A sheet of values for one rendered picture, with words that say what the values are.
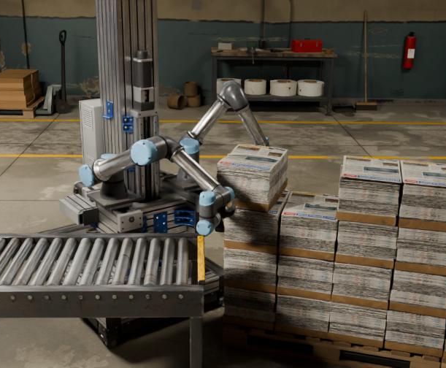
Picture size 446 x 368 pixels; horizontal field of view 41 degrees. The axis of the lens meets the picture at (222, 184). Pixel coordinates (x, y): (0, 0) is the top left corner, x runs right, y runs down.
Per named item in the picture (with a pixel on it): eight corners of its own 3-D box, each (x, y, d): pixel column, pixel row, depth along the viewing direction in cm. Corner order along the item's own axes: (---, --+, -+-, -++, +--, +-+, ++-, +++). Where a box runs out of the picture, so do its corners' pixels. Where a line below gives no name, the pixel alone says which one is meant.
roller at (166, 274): (171, 247, 284) (177, 240, 282) (166, 299, 239) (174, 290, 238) (162, 242, 282) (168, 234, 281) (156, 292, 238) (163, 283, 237)
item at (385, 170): (344, 156, 320) (344, 154, 320) (399, 161, 314) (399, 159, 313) (339, 177, 286) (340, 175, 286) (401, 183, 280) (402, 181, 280)
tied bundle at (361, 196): (339, 194, 330) (343, 155, 323) (394, 200, 324) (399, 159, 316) (335, 220, 296) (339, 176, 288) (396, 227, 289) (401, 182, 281)
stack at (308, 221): (236, 309, 372) (240, 183, 344) (433, 340, 344) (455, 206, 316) (220, 345, 336) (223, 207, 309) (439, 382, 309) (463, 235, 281)
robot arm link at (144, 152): (101, 182, 321) (172, 155, 287) (80, 190, 309) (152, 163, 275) (93, 162, 320) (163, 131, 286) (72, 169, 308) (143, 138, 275)
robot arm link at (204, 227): (211, 221, 269) (211, 238, 272) (219, 212, 279) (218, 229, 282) (195, 219, 271) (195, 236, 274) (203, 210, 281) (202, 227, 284)
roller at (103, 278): (117, 247, 282) (121, 239, 281) (102, 299, 238) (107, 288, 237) (107, 243, 281) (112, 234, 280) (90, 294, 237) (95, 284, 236)
